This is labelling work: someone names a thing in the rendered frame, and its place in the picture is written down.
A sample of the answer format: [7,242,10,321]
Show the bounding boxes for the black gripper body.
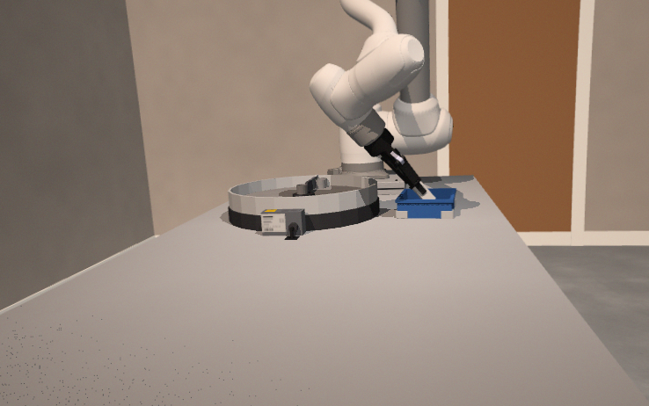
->
[364,128,398,166]

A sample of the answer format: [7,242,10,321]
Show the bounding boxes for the blue plastic crate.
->
[395,188,456,219]

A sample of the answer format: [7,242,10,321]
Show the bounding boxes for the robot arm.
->
[309,0,453,179]

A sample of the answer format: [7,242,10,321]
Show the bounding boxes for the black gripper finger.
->
[381,156,411,186]
[384,149,436,199]

